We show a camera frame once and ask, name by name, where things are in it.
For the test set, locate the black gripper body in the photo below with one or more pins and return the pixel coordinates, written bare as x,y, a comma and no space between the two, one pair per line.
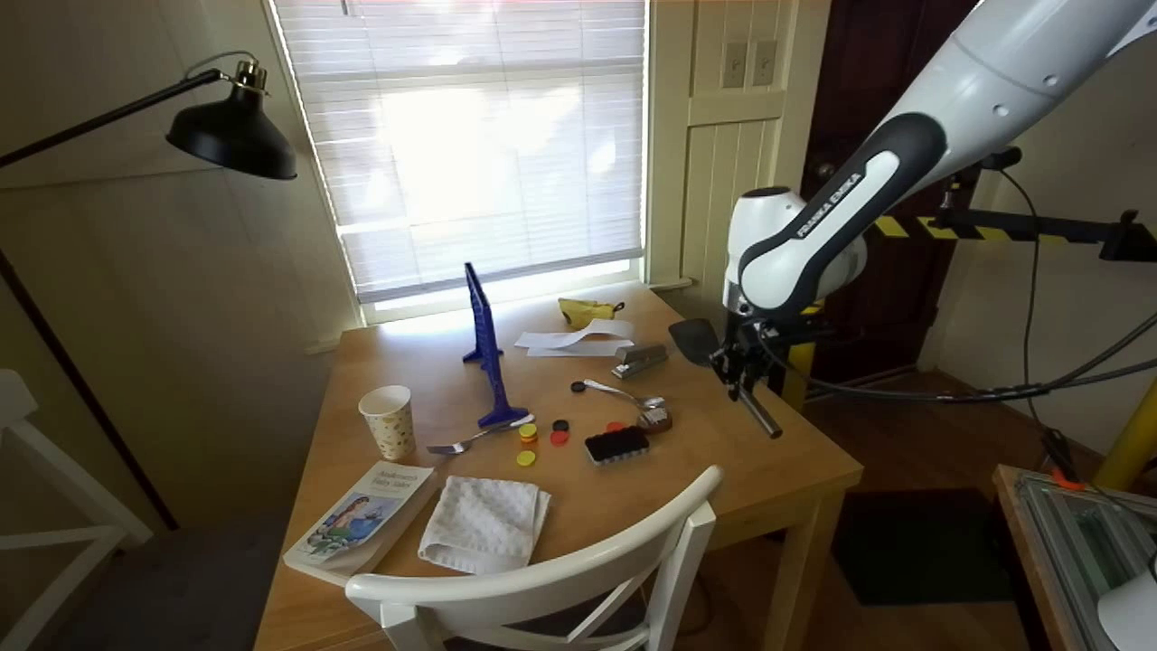
766,336

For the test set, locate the grey metal rod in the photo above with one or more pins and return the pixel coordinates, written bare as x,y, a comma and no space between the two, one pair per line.
695,337

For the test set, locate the black ridged rectangular object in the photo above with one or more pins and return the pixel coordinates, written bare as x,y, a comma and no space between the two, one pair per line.
616,448

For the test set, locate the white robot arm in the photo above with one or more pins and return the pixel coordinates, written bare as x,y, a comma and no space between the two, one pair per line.
963,97

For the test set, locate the grey metal stapler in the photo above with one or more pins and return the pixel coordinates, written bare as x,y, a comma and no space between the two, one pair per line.
639,360

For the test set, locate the large silver spoon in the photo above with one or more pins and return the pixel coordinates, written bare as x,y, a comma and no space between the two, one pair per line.
610,390

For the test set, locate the white paper sheets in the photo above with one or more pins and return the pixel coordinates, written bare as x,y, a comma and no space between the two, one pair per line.
572,343

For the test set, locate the black plastic cap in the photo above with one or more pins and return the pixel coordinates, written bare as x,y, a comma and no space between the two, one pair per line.
561,424

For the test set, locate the red plastic cap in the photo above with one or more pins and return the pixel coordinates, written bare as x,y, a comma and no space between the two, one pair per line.
557,440

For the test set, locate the yellow plastic cap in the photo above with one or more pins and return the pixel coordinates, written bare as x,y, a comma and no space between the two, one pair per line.
527,458
530,433

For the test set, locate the dark wooden door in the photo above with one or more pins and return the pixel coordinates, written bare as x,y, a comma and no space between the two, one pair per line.
879,97

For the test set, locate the black bar with yellow stripes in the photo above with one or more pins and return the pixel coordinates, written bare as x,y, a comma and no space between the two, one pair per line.
1024,224

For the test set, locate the white wooden cross-back chair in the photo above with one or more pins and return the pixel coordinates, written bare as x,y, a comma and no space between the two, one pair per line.
545,579

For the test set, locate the small silver spoon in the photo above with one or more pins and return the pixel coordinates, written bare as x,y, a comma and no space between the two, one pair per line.
451,450

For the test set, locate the white window blind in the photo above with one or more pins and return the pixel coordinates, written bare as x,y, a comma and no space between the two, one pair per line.
481,147

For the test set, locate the paper cup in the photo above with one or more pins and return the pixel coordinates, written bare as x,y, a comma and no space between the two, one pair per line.
389,420

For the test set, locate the grey equipment case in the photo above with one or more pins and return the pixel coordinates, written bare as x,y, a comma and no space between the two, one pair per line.
1072,555

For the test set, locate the black desk lamp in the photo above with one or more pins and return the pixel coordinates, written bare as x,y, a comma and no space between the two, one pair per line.
235,137

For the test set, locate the blue connect four frame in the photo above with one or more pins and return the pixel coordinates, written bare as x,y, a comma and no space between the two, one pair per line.
481,345

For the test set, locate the beige wall switch plate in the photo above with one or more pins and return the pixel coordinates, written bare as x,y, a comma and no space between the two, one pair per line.
766,62
734,62

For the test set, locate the white wooden furniture frame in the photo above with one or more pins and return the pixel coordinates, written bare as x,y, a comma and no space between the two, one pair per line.
25,484

